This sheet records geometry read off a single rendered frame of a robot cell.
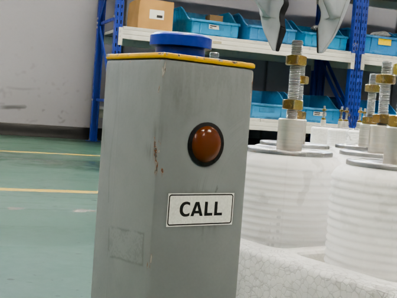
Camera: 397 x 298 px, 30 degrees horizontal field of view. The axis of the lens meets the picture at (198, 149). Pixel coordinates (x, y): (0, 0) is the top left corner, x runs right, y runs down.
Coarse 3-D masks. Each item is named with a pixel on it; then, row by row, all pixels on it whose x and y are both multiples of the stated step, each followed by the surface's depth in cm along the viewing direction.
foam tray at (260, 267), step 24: (240, 240) 60; (240, 264) 57; (264, 264) 55; (288, 264) 53; (312, 264) 52; (240, 288) 57; (264, 288) 55; (288, 288) 53; (312, 288) 51; (336, 288) 49; (360, 288) 47; (384, 288) 46
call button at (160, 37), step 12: (156, 36) 46; (168, 36) 46; (180, 36) 46; (192, 36) 46; (204, 36) 47; (156, 48) 47; (168, 48) 46; (180, 48) 46; (192, 48) 46; (204, 48) 47
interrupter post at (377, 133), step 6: (372, 126) 71; (378, 126) 70; (384, 126) 70; (372, 132) 71; (378, 132) 70; (384, 132) 70; (372, 138) 70; (378, 138) 70; (384, 138) 70; (372, 144) 70; (378, 144) 70; (384, 144) 70; (372, 150) 70; (378, 150) 70
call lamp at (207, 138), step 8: (200, 128) 45; (208, 128) 45; (200, 136) 45; (208, 136) 45; (216, 136) 45; (192, 144) 44; (200, 144) 45; (208, 144) 45; (216, 144) 45; (200, 152) 45; (208, 152) 45; (216, 152) 45; (200, 160) 45; (208, 160) 45
